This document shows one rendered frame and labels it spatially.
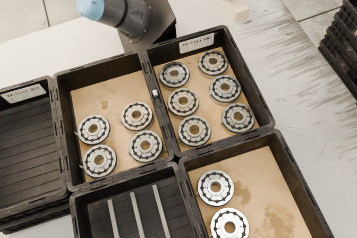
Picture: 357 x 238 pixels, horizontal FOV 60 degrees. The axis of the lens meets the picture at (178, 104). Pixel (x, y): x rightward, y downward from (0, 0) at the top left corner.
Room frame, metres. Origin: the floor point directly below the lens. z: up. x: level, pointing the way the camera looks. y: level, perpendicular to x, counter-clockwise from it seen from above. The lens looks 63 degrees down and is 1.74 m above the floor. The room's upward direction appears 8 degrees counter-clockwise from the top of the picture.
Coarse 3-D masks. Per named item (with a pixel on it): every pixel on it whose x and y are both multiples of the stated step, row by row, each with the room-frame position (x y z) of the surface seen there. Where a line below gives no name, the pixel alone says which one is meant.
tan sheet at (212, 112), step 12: (216, 48) 0.68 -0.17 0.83; (180, 60) 0.65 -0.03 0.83; (192, 60) 0.64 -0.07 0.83; (156, 72) 0.61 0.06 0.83; (192, 72) 0.59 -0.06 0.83; (228, 72) 0.57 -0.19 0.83; (192, 84) 0.54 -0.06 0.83; (204, 84) 0.53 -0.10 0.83; (168, 96) 0.51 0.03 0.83; (204, 96) 0.49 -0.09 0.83; (240, 96) 0.47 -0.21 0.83; (204, 108) 0.44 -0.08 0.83; (216, 108) 0.44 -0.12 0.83; (180, 120) 0.41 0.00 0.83; (216, 120) 0.40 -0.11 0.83; (240, 120) 0.38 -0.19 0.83; (192, 132) 0.37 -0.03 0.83; (216, 132) 0.35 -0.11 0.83; (180, 144) 0.33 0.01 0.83
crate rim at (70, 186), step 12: (108, 60) 0.62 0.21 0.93; (60, 72) 0.60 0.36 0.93; (72, 72) 0.59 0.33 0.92; (144, 72) 0.55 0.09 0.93; (60, 108) 0.46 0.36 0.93; (156, 108) 0.42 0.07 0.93; (60, 120) 0.42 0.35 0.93; (60, 132) 0.38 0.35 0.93; (168, 144) 0.30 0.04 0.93; (168, 156) 0.27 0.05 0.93; (132, 168) 0.25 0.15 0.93; (144, 168) 0.24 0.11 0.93; (72, 180) 0.24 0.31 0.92; (96, 180) 0.23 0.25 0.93; (108, 180) 0.22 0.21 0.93; (72, 192) 0.21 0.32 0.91
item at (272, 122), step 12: (192, 36) 0.67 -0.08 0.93; (228, 36) 0.65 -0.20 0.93; (144, 48) 0.64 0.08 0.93; (144, 60) 0.60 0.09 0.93; (240, 60) 0.55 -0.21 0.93; (156, 84) 0.50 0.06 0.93; (252, 84) 0.45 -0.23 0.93; (156, 96) 0.46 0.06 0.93; (264, 108) 0.37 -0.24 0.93; (168, 120) 0.37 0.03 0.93; (168, 132) 0.34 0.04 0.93; (252, 132) 0.30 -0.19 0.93; (204, 144) 0.29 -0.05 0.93; (216, 144) 0.28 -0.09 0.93; (180, 156) 0.26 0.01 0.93
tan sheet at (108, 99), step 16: (112, 80) 0.60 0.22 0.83; (128, 80) 0.59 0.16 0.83; (144, 80) 0.58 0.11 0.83; (80, 96) 0.56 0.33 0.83; (96, 96) 0.55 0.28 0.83; (112, 96) 0.54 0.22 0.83; (128, 96) 0.53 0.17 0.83; (144, 96) 0.52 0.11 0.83; (80, 112) 0.49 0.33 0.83; (96, 112) 0.49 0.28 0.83; (112, 112) 0.48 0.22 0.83; (112, 128) 0.42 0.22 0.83; (80, 144) 0.38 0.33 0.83; (112, 144) 0.36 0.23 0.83; (128, 144) 0.36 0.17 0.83; (128, 160) 0.30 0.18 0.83
